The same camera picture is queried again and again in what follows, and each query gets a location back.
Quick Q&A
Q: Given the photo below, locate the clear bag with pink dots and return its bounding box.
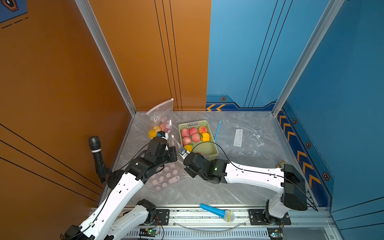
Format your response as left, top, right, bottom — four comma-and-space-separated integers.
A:
146, 160, 182, 193

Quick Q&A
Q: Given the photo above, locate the large pink peach top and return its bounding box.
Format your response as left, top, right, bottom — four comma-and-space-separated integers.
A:
181, 128, 190, 138

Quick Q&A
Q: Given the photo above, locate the large pink peach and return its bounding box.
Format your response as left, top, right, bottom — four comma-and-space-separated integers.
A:
198, 126, 208, 135
181, 128, 190, 138

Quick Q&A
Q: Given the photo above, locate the light green perforated basket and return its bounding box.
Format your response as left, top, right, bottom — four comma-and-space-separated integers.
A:
178, 120, 218, 160

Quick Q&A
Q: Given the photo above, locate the pink peach front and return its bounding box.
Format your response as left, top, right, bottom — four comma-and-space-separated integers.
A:
160, 122, 172, 133

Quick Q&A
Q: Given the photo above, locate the yellow peach with red spot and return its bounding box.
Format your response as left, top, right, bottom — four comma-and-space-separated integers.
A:
154, 126, 162, 133

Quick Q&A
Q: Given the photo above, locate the clear zip-top bag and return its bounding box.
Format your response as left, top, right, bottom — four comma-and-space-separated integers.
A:
146, 98, 174, 136

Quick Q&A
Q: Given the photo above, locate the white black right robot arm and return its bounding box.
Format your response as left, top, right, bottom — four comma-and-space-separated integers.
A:
181, 152, 308, 225

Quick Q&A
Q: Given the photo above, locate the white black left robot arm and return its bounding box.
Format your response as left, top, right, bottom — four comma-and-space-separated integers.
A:
60, 132, 177, 240

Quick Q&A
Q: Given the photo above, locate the pink peach behind top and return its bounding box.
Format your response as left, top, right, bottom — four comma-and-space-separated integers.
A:
182, 137, 192, 146

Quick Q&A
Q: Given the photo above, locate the large pink peach right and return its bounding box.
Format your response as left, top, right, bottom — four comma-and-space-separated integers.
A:
198, 126, 208, 135

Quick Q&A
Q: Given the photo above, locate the blue zip bag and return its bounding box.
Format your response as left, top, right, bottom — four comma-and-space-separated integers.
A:
214, 120, 222, 142

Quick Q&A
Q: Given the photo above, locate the clear flat zip bag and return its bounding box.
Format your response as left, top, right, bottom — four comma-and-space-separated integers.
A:
218, 124, 264, 157

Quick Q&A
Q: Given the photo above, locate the blue toy microphone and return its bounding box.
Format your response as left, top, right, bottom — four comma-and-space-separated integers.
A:
200, 204, 236, 223

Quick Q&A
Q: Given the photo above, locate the black microphone on stand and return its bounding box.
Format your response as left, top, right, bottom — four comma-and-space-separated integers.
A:
89, 136, 112, 184

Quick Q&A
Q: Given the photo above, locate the left green circuit board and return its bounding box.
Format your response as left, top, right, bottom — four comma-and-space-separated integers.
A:
138, 229, 160, 240

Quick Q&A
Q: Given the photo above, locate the green circuit board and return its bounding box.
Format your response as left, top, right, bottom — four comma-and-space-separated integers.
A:
138, 229, 160, 240
267, 228, 284, 240

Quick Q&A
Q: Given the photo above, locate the small brass weight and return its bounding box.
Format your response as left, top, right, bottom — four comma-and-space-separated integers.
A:
276, 160, 286, 168

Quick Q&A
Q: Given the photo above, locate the right green circuit board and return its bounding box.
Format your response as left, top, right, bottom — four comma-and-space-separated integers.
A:
267, 228, 284, 240

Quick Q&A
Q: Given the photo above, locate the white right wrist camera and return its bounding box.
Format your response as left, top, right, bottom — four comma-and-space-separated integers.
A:
178, 147, 190, 160

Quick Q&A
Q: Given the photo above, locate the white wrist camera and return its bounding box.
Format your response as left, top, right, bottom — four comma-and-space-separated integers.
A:
157, 131, 169, 140
178, 147, 190, 160

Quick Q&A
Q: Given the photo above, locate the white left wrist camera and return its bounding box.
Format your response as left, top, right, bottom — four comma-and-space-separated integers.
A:
157, 131, 169, 140

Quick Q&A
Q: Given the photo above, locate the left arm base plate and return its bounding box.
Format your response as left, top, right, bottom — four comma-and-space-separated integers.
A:
143, 209, 170, 226

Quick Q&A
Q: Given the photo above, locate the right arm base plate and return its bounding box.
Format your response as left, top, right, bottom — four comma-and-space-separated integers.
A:
248, 209, 292, 226

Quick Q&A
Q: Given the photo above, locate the aluminium corner post left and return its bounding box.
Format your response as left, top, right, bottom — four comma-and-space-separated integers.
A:
75, 0, 137, 116

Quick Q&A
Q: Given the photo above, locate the aluminium corner post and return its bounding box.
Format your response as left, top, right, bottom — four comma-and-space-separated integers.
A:
75, 0, 137, 116
272, 0, 345, 118

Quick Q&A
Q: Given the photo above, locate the aluminium corner post right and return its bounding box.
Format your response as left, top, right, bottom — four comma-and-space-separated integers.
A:
272, 0, 345, 118

